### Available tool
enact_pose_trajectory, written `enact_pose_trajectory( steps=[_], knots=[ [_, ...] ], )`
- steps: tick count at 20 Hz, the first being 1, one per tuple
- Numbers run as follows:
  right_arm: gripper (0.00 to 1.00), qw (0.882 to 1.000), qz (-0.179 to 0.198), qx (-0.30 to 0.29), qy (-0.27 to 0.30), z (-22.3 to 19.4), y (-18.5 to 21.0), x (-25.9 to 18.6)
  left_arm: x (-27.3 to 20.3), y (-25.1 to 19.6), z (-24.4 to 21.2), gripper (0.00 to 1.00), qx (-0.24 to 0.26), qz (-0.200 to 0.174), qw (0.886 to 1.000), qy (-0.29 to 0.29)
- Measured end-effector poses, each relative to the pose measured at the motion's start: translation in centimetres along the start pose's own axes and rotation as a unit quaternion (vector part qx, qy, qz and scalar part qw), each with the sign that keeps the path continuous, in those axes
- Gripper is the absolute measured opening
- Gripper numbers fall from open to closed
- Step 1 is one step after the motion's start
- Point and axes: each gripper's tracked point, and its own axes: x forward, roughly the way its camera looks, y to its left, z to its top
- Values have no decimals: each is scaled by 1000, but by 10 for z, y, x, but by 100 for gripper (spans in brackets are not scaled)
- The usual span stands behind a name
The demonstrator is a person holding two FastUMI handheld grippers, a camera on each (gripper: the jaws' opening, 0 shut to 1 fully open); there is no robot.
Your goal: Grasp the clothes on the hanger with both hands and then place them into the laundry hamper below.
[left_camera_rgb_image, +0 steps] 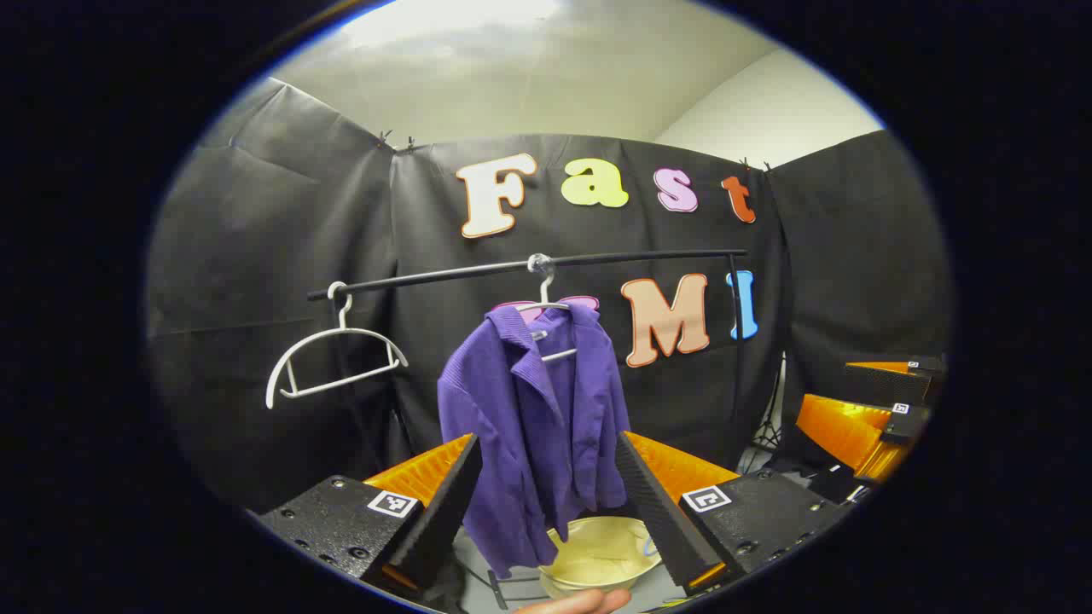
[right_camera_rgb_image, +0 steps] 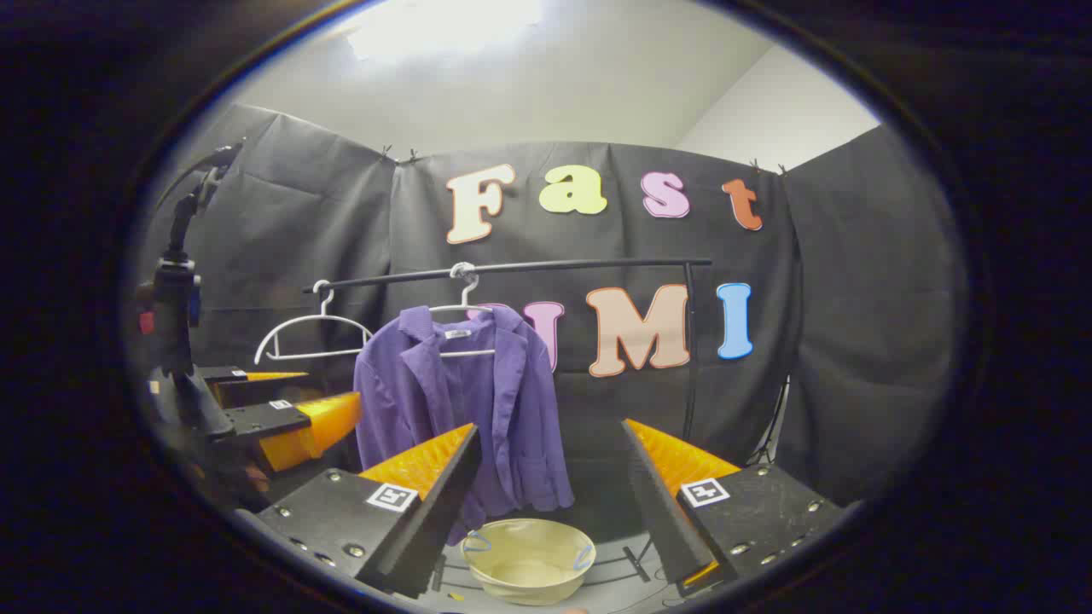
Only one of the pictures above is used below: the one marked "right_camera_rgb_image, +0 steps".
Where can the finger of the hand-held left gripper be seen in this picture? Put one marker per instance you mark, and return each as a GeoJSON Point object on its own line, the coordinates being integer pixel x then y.
{"type": "Point", "coordinates": [239, 390]}
{"type": "Point", "coordinates": [264, 418]}

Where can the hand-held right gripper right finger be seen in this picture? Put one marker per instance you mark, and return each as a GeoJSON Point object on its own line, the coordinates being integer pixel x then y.
{"type": "Point", "coordinates": [665, 520]}

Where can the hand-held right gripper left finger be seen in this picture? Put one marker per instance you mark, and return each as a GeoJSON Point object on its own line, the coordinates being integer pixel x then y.
{"type": "Point", "coordinates": [426, 529]}

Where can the beige laundry hamper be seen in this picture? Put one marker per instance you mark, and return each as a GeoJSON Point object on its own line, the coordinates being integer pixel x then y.
{"type": "Point", "coordinates": [529, 563]}

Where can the purple jacket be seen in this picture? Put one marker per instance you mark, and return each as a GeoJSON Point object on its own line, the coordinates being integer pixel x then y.
{"type": "Point", "coordinates": [512, 409]}

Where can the white clothes hanger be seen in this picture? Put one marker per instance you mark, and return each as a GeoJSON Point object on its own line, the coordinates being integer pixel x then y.
{"type": "Point", "coordinates": [322, 317]}
{"type": "Point", "coordinates": [465, 294]}

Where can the black clothes rack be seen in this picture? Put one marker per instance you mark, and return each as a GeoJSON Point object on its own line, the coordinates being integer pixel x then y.
{"type": "Point", "coordinates": [597, 264]}

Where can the black backdrop stand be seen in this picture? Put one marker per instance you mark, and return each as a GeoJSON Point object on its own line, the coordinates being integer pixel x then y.
{"type": "Point", "coordinates": [772, 426]}

